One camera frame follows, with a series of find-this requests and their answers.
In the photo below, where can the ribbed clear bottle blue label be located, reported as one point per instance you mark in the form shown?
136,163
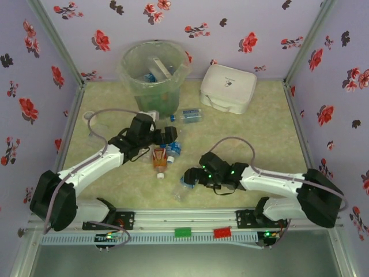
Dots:
180,193

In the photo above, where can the soda water bottle blue cap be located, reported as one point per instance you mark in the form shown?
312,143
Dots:
190,115

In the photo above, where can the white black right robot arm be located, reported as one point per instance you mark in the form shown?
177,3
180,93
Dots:
274,184

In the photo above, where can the green mesh waste bin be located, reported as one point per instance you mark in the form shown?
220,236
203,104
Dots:
155,101

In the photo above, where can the clear plastic bin liner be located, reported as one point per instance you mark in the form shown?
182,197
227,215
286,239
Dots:
127,83

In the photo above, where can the Pepsi label clear bottle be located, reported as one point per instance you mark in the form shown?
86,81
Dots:
174,150

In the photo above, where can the red label tea bottle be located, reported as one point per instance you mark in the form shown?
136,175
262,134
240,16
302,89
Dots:
160,158

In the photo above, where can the black mounting plate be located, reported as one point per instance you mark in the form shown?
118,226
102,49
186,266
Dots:
245,219
127,220

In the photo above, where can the green plastic block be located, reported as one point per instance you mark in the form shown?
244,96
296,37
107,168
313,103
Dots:
183,232

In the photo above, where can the beige tape roll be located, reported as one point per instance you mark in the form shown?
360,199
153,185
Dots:
86,116

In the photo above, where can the red plastic block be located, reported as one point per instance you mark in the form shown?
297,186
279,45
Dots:
222,232

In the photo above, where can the white zippered case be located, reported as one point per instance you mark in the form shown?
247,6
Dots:
227,89

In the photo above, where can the small circuit board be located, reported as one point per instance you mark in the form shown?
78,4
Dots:
271,234
108,236

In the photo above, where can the grey metal panel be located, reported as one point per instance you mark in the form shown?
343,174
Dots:
201,262

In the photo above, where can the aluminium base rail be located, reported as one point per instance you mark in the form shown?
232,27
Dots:
184,219

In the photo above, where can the aluminium side rail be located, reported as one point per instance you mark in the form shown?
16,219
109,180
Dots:
304,144
69,130

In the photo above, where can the aluminium corner post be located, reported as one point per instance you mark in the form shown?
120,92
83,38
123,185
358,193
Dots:
57,40
310,40

